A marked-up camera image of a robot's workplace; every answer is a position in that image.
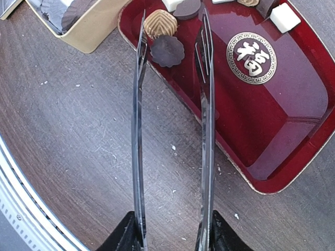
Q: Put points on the metal tongs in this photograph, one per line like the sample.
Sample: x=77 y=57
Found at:
x=204 y=62

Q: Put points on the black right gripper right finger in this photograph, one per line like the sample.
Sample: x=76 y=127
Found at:
x=220 y=237

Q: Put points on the metal front rail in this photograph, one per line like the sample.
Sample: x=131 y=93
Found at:
x=28 y=214

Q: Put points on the beige tin box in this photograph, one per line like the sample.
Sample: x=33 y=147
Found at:
x=81 y=24

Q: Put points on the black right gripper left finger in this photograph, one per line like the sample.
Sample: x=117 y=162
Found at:
x=123 y=237

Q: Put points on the dark round chocolate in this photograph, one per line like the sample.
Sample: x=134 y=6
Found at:
x=167 y=51

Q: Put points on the white block chocolate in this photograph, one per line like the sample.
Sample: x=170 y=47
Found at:
x=171 y=5

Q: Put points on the red lacquer tray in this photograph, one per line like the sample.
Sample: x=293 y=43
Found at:
x=274 y=94

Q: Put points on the gold ridged chocolate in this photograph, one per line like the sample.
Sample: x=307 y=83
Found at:
x=160 y=22

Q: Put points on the bear print tin lid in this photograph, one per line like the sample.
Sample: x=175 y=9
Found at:
x=7 y=7

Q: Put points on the white square chocolate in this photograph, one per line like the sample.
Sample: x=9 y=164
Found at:
x=284 y=18

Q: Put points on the dark oval chocolate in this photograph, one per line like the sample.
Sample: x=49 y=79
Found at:
x=187 y=9

